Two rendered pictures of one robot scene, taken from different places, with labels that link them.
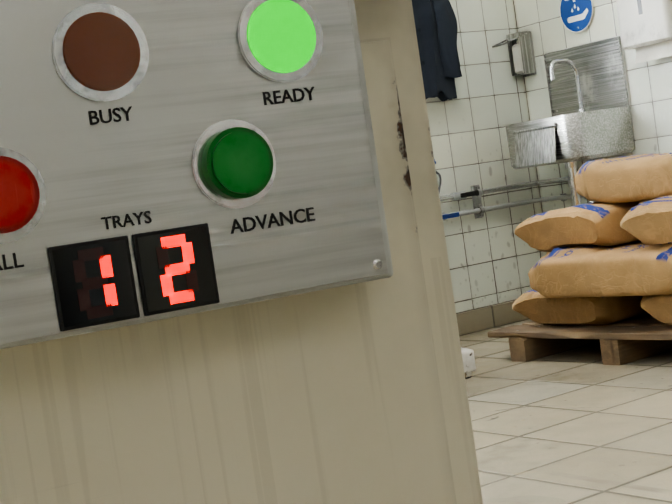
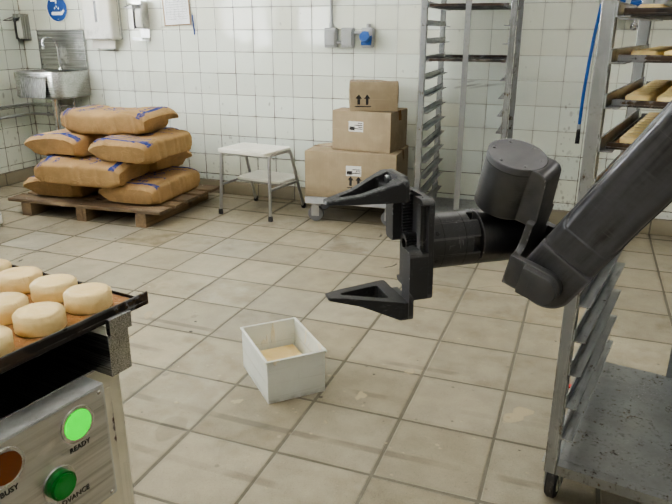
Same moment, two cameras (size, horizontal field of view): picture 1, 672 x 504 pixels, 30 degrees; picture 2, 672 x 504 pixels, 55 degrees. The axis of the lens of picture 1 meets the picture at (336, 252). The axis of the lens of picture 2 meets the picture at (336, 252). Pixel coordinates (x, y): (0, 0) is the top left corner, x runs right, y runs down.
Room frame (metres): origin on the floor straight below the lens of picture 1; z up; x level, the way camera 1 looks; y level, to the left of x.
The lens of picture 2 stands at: (-0.06, 0.12, 1.19)
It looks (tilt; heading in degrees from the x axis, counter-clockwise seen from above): 19 degrees down; 325
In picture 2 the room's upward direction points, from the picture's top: straight up
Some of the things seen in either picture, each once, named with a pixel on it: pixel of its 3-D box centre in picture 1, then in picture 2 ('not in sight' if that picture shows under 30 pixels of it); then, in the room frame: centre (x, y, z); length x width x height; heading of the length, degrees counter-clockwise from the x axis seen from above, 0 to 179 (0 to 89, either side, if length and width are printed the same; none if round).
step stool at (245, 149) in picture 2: not in sight; (261, 178); (3.81, -1.99, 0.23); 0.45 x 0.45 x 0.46; 26
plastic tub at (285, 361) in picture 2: not in sight; (282, 358); (1.73, -0.91, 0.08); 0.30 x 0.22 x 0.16; 169
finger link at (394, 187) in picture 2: not in sight; (371, 212); (0.41, -0.26, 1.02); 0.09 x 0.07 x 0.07; 71
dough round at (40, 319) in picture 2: not in sight; (40, 319); (0.60, 0.02, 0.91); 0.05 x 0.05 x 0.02
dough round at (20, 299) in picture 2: not in sight; (3, 308); (0.65, 0.05, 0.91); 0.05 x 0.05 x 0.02
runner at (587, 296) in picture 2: not in sight; (608, 261); (0.85, -1.43, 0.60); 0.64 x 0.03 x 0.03; 114
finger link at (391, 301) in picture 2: not in sight; (371, 279); (0.41, -0.26, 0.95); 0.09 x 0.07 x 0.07; 71
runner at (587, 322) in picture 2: not in sight; (603, 292); (0.85, -1.43, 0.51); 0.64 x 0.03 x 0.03; 114
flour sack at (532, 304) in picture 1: (615, 293); (81, 178); (4.74, -1.03, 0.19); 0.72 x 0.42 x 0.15; 126
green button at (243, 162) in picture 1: (235, 163); (60, 483); (0.53, 0.04, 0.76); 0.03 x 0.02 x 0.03; 115
